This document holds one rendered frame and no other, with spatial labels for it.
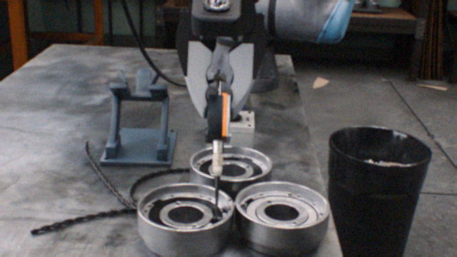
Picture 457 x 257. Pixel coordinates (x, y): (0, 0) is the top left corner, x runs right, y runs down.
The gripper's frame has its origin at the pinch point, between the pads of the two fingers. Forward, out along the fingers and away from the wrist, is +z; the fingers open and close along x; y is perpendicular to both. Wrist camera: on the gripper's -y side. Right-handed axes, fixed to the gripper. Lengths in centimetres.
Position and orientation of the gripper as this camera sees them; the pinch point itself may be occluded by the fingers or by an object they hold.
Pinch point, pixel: (218, 109)
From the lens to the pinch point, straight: 64.1
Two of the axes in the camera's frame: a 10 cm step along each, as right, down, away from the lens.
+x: -10.0, -0.3, -0.3
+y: -0.1, -3.7, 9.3
